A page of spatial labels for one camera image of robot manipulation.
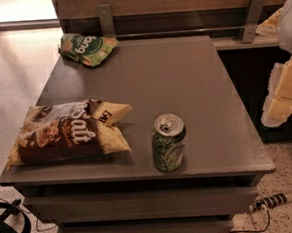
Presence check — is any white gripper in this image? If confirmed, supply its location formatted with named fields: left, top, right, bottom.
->
left=255, top=0, right=292, bottom=128

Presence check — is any green soda can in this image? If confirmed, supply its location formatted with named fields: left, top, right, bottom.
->
left=151, top=114, right=186, bottom=172

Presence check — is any green rice chip bag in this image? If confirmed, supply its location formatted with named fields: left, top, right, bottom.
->
left=58, top=33, right=119, bottom=67

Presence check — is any brown yellow chip bag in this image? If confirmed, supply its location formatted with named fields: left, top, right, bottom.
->
left=8, top=98, right=131, bottom=167

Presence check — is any white power strip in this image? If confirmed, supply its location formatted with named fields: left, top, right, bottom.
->
left=249, top=192, right=292, bottom=213

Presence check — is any grey drawer cabinet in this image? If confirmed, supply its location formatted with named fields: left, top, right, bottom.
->
left=0, top=36, right=274, bottom=228

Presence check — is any lower drawer front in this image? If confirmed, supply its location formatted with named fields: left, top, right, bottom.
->
left=58, top=220, right=233, bottom=233

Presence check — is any drawer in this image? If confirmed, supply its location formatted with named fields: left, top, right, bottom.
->
left=58, top=220, right=233, bottom=233
left=24, top=187, right=258, bottom=224

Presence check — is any top drawer front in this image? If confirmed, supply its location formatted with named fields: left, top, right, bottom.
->
left=24, top=187, right=258, bottom=224

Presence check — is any right metal wall bracket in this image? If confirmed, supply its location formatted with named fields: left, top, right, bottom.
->
left=238, top=0, right=265, bottom=43

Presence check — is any metal wall bracket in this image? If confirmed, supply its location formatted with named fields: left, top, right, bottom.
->
left=238, top=0, right=265, bottom=43
left=97, top=4, right=115, bottom=37

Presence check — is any black power cable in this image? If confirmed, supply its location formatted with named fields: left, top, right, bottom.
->
left=228, top=209, right=272, bottom=233

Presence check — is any left metal wall bracket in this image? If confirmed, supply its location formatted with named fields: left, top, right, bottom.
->
left=97, top=4, right=115, bottom=37

